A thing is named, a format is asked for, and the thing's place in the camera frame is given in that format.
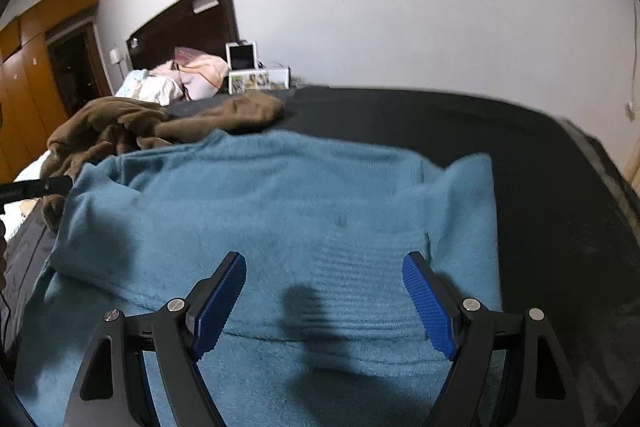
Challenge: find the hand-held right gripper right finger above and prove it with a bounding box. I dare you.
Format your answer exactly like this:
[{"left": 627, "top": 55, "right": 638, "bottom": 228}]
[{"left": 401, "top": 251, "right": 586, "bottom": 427}]

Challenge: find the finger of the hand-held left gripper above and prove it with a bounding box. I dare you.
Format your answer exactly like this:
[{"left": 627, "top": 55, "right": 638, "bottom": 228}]
[{"left": 0, "top": 176, "right": 75, "bottom": 204}]

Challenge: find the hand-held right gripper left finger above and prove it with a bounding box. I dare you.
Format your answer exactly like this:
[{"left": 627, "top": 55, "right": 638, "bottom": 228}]
[{"left": 62, "top": 251, "right": 248, "bottom": 427}]

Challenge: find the blue knit sweater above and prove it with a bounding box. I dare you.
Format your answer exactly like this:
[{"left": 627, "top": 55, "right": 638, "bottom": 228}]
[{"left": 12, "top": 128, "right": 503, "bottom": 427}]

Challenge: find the white bed linen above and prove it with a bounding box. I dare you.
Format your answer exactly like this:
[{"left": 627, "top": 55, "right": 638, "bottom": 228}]
[{"left": 0, "top": 152, "right": 56, "bottom": 228}]

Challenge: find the wooden wardrobe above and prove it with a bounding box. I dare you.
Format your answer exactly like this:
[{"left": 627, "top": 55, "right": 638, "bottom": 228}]
[{"left": 0, "top": 0, "right": 108, "bottom": 180}]

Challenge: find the brown fleece blanket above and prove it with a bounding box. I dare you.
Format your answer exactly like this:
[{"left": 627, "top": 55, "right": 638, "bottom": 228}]
[{"left": 40, "top": 91, "right": 286, "bottom": 233}]

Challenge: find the white bedside lamp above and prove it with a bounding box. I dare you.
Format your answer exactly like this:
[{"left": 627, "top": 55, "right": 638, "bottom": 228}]
[{"left": 107, "top": 49, "right": 128, "bottom": 80}]

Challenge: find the black bed sheet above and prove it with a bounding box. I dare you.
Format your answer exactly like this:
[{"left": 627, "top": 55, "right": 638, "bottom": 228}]
[{"left": 0, "top": 86, "right": 640, "bottom": 427}]

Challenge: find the pink striped blanket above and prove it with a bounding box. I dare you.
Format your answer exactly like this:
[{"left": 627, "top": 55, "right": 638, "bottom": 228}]
[{"left": 172, "top": 47, "right": 230, "bottom": 100}]

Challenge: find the dark wooden headboard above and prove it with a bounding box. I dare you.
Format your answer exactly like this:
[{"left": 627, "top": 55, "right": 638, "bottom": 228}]
[{"left": 125, "top": 0, "right": 240, "bottom": 75}]

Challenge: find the white printed box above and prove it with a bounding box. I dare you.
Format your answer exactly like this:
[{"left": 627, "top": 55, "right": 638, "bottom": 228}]
[{"left": 228, "top": 66, "right": 292, "bottom": 95}]

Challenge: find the white tablet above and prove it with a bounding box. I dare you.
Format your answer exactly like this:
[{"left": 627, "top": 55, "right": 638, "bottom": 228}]
[{"left": 225, "top": 40, "right": 260, "bottom": 72}]

